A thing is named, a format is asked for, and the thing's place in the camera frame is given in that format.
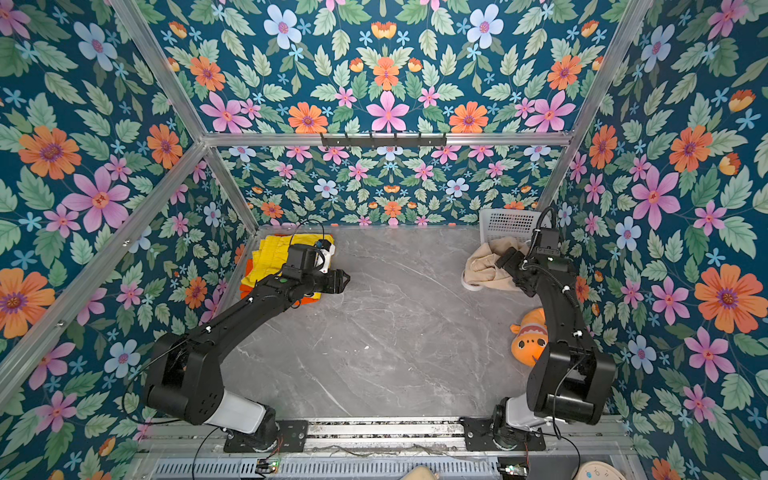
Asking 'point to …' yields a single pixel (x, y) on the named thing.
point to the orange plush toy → (532, 337)
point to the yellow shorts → (270, 255)
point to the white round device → (598, 470)
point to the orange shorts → (246, 290)
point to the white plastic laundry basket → (497, 223)
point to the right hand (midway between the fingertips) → (511, 266)
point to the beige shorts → (481, 268)
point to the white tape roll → (467, 285)
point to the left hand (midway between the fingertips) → (344, 269)
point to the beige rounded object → (420, 472)
